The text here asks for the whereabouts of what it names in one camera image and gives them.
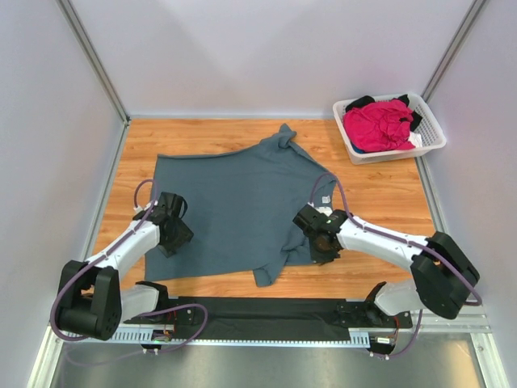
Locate magenta t shirt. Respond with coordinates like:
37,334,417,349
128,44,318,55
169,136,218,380
343,103,414,153

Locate grey slotted cable duct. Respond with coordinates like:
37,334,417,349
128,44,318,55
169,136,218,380
116,327,372,348

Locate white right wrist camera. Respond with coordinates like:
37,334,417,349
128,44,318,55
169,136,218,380
317,206,333,216

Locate rear aluminium table rail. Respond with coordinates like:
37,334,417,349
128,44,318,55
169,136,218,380
128,112,334,120

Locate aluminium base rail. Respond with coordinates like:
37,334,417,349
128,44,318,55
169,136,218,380
47,293,492,335

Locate black garment in basket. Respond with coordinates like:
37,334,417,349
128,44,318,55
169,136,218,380
344,94,422,132

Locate grey blue t shirt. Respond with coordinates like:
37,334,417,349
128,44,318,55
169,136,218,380
145,124,336,287

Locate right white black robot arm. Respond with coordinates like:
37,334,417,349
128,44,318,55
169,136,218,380
293,204,480,327

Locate blue garment in basket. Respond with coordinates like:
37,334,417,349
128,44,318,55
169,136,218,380
351,142,366,154

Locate right aluminium frame post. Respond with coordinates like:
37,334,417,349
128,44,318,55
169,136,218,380
421,0,490,102

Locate white garment in basket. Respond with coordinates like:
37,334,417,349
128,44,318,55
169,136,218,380
408,132,423,148

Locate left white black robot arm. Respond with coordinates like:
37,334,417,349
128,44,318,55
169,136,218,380
50,192,194,341

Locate left aluminium frame post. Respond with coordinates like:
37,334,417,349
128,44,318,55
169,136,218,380
56,0,130,124

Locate aluminium frame post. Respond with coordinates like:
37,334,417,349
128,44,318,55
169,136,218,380
56,0,130,124
421,0,490,102

